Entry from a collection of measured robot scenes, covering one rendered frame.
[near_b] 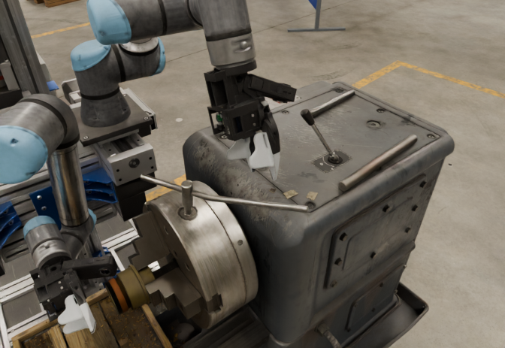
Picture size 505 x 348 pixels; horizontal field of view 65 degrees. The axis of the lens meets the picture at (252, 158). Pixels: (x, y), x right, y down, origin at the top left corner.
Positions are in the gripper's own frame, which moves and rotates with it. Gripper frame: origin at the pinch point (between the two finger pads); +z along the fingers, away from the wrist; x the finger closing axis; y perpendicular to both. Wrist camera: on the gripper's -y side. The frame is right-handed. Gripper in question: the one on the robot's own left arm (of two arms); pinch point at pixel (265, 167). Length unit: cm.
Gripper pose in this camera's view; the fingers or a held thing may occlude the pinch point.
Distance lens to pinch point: 73.2
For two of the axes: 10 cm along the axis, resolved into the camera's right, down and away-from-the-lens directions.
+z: 1.9, 9.1, 3.7
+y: -8.0, 3.6, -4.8
